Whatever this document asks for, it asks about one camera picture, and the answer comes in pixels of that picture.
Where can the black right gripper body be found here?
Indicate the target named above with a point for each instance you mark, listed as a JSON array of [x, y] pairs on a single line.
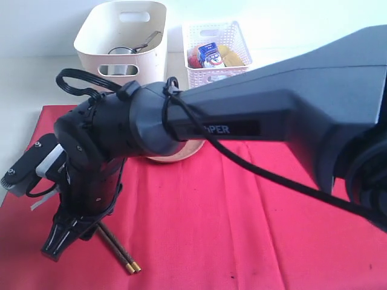
[[87, 193]]

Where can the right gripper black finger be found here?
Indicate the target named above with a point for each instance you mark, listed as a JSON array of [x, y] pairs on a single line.
[[63, 233], [88, 229]]

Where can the dark brown chopstick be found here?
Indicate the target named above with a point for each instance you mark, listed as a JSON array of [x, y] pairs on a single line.
[[113, 249], [130, 264]]

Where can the red table cloth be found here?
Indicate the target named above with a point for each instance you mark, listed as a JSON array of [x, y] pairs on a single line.
[[203, 223]]

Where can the stainless steel cup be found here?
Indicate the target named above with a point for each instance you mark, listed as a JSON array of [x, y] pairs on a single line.
[[122, 70]]

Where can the silver table knife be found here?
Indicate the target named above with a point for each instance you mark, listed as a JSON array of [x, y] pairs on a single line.
[[146, 42]]

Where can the red sausage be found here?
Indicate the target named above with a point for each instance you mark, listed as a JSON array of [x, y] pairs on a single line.
[[193, 62]]

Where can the white blue milk carton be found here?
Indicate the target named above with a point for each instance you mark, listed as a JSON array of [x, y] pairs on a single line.
[[209, 56]]

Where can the yellow cheese wedge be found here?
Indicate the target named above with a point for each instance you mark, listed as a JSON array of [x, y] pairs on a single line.
[[229, 57]]

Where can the white ceramic bowl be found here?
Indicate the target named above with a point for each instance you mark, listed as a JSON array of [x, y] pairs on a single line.
[[121, 50]]

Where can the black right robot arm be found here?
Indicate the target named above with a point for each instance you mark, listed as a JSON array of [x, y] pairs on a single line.
[[328, 106]]

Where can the cream plastic tub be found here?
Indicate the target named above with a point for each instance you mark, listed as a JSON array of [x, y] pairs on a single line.
[[124, 24]]

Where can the white perforated plastic basket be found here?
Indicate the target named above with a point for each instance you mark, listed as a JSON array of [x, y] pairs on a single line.
[[196, 34]]

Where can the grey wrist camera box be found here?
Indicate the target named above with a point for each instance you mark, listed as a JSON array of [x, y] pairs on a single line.
[[44, 159]]

